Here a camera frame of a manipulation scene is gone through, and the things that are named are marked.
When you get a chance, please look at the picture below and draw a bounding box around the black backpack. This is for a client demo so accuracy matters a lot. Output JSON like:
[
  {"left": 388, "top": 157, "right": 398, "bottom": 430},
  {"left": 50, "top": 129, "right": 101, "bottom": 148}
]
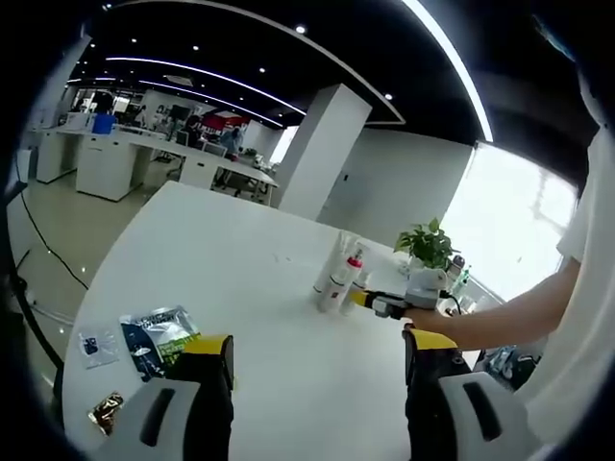
[{"left": 508, "top": 352, "right": 542, "bottom": 388}]

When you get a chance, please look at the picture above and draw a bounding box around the long white office desk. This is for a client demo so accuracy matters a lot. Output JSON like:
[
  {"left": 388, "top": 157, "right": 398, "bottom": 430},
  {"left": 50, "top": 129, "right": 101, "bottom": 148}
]
[{"left": 28, "top": 125, "right": 281, "bottom": 203}]

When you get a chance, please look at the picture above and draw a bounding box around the long ceiling light strip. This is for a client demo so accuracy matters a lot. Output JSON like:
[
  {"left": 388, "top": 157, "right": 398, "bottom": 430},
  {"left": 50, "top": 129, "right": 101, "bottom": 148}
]
[{"left": 401, "top": 0, "right": 495, "bottom": 143}]

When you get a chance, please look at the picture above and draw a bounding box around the small gold foil packet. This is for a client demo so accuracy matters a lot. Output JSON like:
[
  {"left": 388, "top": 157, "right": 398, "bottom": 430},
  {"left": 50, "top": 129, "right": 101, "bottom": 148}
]
[{"left": 86, "top": 391, "right": 126, "bottom": 437}]

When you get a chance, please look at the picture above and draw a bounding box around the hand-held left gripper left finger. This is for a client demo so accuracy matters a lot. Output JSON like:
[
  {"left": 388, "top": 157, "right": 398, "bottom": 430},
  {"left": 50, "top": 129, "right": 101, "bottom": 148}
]
[{"left": 95, "top": 334, "right": 235, "bottom": 461}]

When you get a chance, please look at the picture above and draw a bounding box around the small clear plastic bag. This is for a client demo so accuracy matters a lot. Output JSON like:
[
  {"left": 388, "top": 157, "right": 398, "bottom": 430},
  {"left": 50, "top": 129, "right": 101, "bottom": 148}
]
[{"left": 78, "top": 326, "right": 121, "bottom": 370}]

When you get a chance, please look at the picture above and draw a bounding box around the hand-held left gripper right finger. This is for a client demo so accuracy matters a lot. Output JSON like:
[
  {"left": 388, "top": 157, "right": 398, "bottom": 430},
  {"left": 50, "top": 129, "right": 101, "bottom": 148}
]
[{"left": 402, "top": 324, "right": 534, "bottom": 461}]

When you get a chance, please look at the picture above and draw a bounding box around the red-banded white skincare bottle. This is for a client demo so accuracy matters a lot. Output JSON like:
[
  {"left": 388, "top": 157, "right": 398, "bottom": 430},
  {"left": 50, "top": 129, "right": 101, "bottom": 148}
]
[{"left": 320, "top": 242, "right": 370, "bottom": 313}]

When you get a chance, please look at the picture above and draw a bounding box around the white drawer cabinet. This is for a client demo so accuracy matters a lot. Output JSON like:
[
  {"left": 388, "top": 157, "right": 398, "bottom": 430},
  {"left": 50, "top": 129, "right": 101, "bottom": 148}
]
[{"left": 75, "top": 135, "right": 145, "bottom": 203}]

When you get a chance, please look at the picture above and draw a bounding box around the large bright window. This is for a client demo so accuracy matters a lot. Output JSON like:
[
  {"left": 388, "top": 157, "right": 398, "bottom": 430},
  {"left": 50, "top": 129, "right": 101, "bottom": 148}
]
[{"left": 439, "top": 141, "right": 580, "bottom": 302}]

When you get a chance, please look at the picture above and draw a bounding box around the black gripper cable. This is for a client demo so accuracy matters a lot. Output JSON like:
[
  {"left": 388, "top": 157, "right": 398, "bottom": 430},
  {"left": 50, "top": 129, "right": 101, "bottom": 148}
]
[{"left": 439, "top": 290, "right": 463, "bottom": 317}]

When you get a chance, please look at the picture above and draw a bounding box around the white skincare bottle red square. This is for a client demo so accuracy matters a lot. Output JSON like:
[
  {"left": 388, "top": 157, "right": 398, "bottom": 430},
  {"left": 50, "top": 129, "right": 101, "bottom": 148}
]
[{"left": 339, "top": 271, "right": 372, "bottom": 317}]

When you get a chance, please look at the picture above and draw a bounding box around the white skincare tube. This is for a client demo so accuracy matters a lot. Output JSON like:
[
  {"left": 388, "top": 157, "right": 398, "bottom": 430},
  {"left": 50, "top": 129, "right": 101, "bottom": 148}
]
[{"left": 311, "top": 229, "right": 356, "bottom": 297}]

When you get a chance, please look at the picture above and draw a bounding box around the blue storage box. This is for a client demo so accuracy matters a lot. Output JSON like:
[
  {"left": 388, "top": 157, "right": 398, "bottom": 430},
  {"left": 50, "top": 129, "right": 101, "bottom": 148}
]
[{"left": 91, "top": 113, "right": 117, "bottom": 135}]

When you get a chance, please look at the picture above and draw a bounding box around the person in white shirt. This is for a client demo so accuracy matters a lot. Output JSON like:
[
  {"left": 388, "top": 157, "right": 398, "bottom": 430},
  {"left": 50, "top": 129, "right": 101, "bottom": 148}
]
[{"left": 513, "top": 119, "right": 615, "bottom": 448}]

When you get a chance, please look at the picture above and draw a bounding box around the black floor cable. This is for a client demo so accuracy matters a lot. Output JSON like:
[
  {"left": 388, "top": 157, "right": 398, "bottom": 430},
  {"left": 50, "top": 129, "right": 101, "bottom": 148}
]
[{"left": 12, "top": 180, "right": 91, "bottom": 291}]

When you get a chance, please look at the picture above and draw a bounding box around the potted green plant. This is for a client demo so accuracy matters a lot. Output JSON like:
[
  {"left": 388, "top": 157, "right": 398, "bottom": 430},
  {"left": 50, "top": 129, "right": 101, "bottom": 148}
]
[{"left": 393, "top": 217, "right": 461, "bottom": 273}]

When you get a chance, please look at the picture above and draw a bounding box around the green black printed packet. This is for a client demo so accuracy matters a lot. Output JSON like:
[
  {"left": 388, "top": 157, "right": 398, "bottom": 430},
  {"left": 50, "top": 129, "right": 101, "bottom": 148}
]
[{"left": 118, "top": 304, "right": 202, "bottom": 384}]

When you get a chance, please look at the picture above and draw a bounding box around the light blue patterned cloth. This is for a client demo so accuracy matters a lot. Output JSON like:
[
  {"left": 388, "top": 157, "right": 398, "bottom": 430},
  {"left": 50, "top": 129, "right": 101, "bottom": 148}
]
[{"left": 482, "top": 345, "right": 518, "bottom": 380}]

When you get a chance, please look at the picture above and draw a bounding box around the person's right hand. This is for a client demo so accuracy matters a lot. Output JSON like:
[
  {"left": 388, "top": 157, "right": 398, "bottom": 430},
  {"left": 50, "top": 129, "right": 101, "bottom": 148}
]
[{"left": 406, "top": 306, "right": 465, "bottom": 341}]

